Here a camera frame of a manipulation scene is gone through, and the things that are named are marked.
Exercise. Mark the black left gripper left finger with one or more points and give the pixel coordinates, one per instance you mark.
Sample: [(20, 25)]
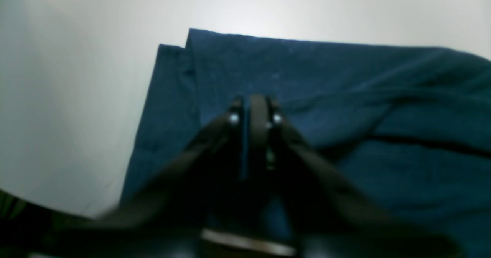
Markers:
[(165, 219)]

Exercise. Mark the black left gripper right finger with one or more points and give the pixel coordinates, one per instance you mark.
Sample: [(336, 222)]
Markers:
[(330, 218)]

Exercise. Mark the dark blue T-shirt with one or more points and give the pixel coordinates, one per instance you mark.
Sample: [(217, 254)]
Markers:
[(409, 126)]

